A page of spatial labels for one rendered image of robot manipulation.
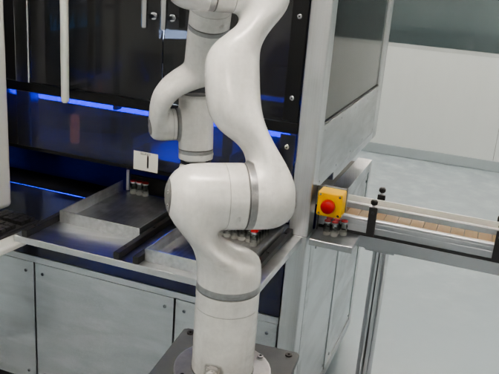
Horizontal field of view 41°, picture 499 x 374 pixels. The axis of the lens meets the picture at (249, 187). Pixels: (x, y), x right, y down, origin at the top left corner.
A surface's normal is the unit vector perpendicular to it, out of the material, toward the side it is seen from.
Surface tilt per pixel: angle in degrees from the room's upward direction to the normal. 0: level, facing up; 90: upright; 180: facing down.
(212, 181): 47
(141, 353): 90
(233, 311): 90
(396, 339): 0
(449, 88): 90
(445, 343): 0
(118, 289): 90
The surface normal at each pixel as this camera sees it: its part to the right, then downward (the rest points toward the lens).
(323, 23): -0.36, 0.26
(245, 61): 0.48, -0.06
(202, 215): 0.24, 0.31
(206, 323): -0.61, 0.21
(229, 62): -0.08, -0.11
